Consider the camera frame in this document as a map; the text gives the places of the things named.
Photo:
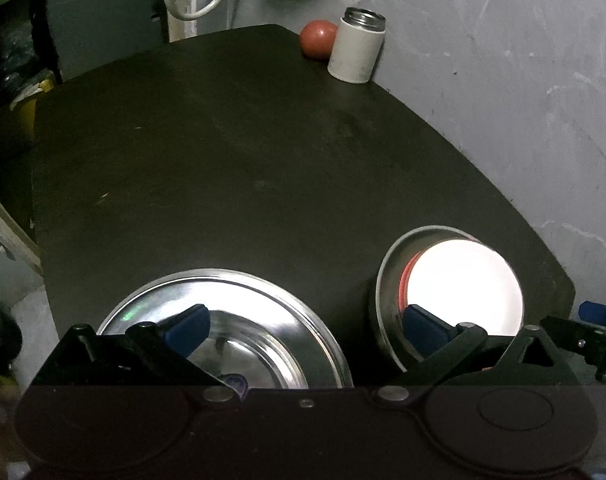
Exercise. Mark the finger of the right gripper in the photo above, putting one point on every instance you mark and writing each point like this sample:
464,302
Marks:
593,312

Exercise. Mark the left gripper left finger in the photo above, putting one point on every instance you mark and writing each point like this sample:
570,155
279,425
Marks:
147,355

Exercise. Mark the black table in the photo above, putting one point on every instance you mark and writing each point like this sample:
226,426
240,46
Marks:
232,151

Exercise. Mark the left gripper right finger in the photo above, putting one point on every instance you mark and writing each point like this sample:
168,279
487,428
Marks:
433,353

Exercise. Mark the white door frame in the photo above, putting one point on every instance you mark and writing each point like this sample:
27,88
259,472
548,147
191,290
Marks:
14,238

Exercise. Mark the white steel thermos flask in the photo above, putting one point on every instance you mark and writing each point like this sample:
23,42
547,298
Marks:
357,45

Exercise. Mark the white bowl red rim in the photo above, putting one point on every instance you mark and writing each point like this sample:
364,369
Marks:
464,281

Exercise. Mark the steel bowl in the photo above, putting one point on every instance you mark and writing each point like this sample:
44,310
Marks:
384,307

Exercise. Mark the steel plate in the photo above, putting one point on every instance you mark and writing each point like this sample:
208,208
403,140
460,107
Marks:
257,329

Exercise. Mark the red ball lid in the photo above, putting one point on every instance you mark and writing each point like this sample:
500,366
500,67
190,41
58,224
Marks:
317,38

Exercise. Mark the yellow plastic container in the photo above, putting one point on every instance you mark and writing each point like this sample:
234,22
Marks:
23,107

